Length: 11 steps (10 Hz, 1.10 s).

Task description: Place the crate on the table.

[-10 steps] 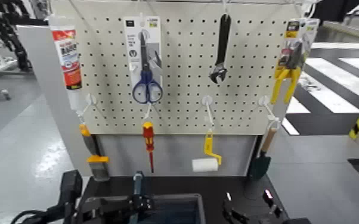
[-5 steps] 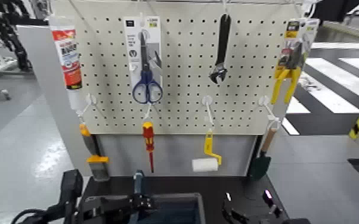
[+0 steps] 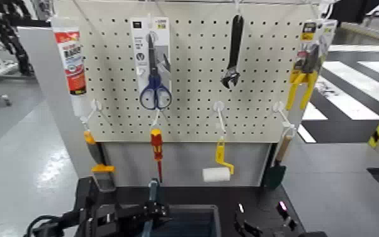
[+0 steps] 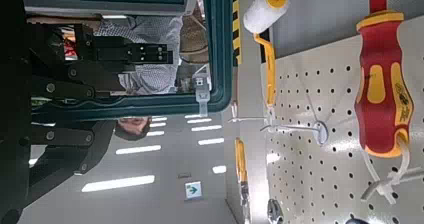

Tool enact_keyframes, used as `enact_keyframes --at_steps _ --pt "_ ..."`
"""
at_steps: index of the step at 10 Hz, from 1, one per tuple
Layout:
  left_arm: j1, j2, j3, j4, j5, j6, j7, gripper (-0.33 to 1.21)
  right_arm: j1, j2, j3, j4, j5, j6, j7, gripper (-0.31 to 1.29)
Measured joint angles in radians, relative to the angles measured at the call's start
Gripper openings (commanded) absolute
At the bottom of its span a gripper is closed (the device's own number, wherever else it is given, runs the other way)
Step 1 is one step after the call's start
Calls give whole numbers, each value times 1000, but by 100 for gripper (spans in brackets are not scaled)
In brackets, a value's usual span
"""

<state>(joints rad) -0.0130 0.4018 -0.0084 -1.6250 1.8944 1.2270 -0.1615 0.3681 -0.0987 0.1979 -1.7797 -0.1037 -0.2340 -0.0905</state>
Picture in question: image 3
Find white red sealant tube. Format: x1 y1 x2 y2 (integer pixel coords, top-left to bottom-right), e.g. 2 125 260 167
51 17 89 117

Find beige perforated pegboard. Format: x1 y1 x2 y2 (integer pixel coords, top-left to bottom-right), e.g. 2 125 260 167
53 0 322 144

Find black adjustable wrench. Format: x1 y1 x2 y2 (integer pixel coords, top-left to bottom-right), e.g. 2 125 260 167
220 13 245 90

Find white pegboard hook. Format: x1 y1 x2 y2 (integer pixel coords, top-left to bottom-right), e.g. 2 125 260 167
79 98 104 125
273 100 297 137
213 100 227 139
150 109 162 129

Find dark blue plastic crate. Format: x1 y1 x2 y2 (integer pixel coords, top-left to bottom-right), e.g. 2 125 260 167
143 204 223 237

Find black cable drag chain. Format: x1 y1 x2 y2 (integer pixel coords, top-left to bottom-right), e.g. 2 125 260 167
0 0 35 77

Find grey stand panel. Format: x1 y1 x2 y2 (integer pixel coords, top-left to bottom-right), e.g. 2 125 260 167
17 26 273 188

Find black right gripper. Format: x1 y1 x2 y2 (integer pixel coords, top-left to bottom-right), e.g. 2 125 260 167
233 199 298 237

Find red yellow screwdriver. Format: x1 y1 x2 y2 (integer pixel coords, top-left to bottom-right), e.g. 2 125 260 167
150 128 164 183

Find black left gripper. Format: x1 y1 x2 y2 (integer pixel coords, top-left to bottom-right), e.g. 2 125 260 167
110 178 171 237

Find green trowel wooden handle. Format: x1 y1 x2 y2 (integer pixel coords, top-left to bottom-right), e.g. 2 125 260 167
263 135 293 191

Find yellow handled pliers in package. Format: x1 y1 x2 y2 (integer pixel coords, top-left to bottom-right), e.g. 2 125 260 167
285 19 338 112

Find blue scissors in package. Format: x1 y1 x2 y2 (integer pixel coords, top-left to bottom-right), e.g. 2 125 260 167
130 16 173 111

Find yellow handled white paint roller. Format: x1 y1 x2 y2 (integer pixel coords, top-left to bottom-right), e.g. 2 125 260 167
202 139 235 183

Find orange grey bar clamp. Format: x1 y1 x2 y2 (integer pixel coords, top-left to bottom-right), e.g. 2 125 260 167
82 130 117 193

